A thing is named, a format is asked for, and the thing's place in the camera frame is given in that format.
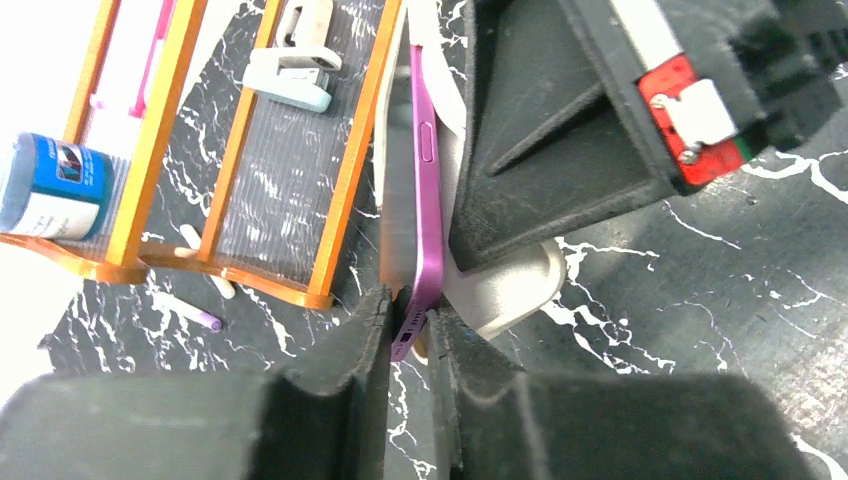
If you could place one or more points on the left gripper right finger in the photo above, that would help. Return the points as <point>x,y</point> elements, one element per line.
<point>494,419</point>

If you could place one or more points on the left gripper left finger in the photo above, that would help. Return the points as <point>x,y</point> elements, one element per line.
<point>322,415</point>

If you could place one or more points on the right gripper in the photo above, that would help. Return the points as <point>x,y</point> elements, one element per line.
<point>581,111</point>

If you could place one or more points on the phone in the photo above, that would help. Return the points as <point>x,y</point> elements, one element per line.
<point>493,298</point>

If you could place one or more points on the purple smartphone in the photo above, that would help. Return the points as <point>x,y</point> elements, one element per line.
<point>412,258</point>

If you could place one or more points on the purple white pen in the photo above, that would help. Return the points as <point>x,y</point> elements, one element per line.
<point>188,311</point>

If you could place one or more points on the pink and blue stapler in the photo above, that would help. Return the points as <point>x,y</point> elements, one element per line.
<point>296,69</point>

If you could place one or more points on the orange wooden shelf rack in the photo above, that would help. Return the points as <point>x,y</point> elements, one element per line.
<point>223,182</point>

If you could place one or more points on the pink flat bar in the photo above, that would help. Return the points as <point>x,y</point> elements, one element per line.
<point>132,57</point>

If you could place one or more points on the blue lidded jar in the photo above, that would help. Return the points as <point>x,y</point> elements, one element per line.
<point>55,190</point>

